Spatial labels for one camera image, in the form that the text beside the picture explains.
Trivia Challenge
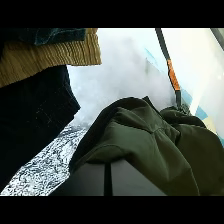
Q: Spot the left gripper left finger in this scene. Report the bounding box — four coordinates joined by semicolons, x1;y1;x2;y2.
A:
49;161;106;197

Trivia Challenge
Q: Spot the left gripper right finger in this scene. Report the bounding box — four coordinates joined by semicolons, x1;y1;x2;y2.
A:
110;158;167;197

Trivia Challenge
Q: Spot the dark green garment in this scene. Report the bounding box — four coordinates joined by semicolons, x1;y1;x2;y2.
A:
68;96;224;197

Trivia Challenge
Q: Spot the black garment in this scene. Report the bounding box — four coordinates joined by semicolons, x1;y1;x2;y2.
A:
0;64;81;193

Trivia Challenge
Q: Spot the dark teal garment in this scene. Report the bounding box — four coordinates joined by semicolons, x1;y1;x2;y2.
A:
0;27;87;47

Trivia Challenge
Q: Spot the tan corduroy garment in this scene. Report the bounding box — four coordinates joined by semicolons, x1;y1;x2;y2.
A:
0;27;102;89

